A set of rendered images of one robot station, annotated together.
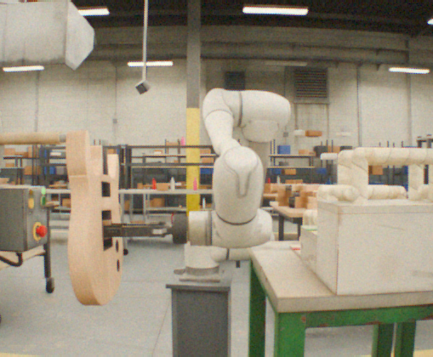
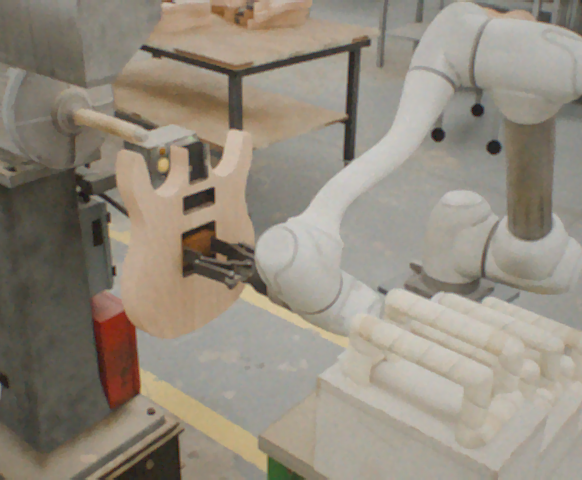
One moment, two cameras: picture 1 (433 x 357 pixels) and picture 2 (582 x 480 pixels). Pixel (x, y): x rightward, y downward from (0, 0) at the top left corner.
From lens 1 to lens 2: 0.93 m
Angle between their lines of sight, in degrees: 47
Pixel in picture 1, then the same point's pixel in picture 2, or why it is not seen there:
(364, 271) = (343, 464)
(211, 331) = not seen: hidden behind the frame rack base
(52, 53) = (74, 71)
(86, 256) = (134, 296)
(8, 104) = not seen: outside the picture
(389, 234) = (375, 442)
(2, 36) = (30, 35)
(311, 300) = (289, 458)
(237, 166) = (262, 261)
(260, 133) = (513, 111)
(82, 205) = (139, 236)
